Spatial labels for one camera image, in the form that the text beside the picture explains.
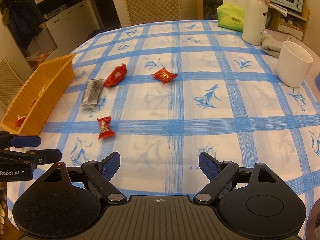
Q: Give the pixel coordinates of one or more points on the small red foil candy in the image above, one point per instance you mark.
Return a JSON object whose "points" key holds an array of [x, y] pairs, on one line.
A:
{"points": [[164, 76]]}

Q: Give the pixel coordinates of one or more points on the wooden shelf unit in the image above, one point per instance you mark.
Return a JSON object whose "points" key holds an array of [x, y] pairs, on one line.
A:
{"points": [[278, 18]]}

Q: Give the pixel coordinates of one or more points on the orange plastic ribbed tray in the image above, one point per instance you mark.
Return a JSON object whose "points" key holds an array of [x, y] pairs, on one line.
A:
{"points": [[39, 96]]}

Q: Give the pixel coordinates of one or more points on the green tissue pack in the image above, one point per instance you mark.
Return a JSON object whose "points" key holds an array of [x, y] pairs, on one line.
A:
{"points": [[231, 17]]}

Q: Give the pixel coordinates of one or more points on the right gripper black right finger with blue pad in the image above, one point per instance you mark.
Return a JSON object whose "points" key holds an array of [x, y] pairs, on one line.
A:
{"points": [[220, 177]]}

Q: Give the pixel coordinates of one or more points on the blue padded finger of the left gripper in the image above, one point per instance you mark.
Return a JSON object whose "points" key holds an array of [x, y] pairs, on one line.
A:
{"points": [[8, 140]]}

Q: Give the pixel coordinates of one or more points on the beige quilted chair far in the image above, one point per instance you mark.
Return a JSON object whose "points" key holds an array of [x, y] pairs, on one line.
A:
{"points": [[149, 11]]}

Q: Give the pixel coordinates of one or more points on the plastic bag with red items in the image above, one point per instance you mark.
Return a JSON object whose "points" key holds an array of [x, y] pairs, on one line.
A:
{"points": [[37, 58]]}

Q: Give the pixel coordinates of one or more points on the white cylindrical cup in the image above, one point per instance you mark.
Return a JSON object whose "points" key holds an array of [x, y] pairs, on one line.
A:
{"points": [[293, 64]]}

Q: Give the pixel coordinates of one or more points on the dark wooden door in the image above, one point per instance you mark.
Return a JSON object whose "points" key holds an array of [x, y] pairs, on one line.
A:
{"points": [[106, 14]]}

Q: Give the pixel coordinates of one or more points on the beige quilted chair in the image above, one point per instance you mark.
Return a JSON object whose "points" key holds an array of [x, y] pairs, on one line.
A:
{"points": [[10, 83], [149, 11]]}

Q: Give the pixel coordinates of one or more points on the red twisted wrapper candy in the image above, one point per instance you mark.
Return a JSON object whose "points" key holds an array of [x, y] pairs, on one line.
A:
{"points": [[105, 130]]}

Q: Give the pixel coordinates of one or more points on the blue checked white tablecloth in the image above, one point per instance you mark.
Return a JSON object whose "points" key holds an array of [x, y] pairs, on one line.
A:
{"points": [[227, 101]]}

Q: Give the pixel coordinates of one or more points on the beige quilted chair left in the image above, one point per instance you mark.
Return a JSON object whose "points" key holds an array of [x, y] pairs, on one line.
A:
{"points": [[10, 83]]}

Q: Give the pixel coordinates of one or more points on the grey black printed snack packet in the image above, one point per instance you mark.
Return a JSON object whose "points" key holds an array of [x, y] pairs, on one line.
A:
{"points": [[92, 93]]}

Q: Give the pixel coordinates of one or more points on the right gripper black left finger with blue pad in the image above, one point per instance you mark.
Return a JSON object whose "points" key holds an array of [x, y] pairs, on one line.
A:
{"points": [[98, 176]]}

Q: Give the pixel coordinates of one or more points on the white and black cabinet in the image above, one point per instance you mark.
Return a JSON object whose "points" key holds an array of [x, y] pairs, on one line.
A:
{"points": [[51, 25]]}

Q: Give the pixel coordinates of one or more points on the grey folded cloth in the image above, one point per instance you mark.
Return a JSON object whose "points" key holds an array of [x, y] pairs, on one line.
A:
{"points": [[271, 46]]}

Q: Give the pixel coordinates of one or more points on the white thermos bottle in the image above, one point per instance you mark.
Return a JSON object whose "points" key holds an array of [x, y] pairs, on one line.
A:
{"points": [[255, 20]]}

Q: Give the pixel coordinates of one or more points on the red pillow snack packet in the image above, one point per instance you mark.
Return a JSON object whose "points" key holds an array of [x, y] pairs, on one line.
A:
{"points": [[116, 76]]}

